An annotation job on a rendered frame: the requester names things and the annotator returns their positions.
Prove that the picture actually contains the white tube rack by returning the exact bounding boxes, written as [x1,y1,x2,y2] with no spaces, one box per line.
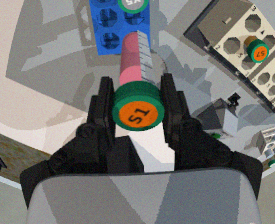
[256,126,275,156]

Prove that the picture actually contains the blue tube rack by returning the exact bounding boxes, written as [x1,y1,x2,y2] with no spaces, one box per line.
[89,0,150,55]

